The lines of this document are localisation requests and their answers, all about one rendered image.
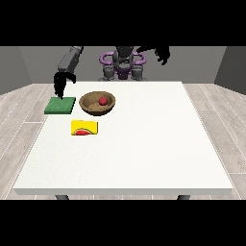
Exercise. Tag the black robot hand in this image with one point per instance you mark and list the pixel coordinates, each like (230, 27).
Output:
(162, 53)
(60, 82)

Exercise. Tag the green square pad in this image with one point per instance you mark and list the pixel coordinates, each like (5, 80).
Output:
(60, 105)

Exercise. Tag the brown wooden bowl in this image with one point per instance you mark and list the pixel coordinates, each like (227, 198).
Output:
(97, 103)

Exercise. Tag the small red ball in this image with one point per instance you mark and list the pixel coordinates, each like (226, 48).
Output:
(103, 101)

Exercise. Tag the grey robot trunk purple rings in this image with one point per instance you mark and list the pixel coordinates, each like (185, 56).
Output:
(123, 65)

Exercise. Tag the dark table leg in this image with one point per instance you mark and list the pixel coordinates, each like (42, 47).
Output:
(184, 197)
(62, 197)

